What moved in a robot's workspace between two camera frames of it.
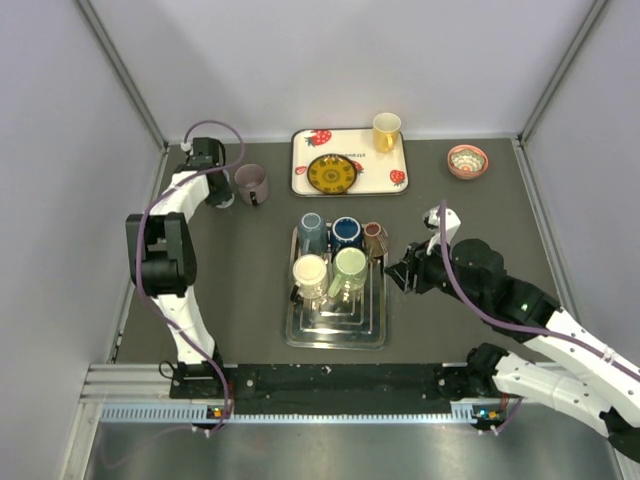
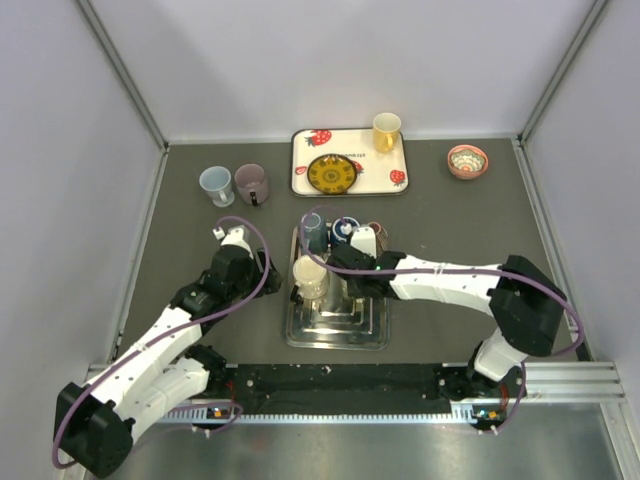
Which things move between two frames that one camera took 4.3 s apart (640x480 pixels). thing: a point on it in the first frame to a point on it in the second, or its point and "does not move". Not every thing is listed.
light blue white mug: x=221 y=194 does not move
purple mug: x=252 y=183 does not move
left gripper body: x=222 y=192 to x=269 y=286
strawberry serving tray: x=379 y=174 does not move
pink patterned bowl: x=467 y=161 does not move
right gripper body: x=431 y=268 to x=356 y=289
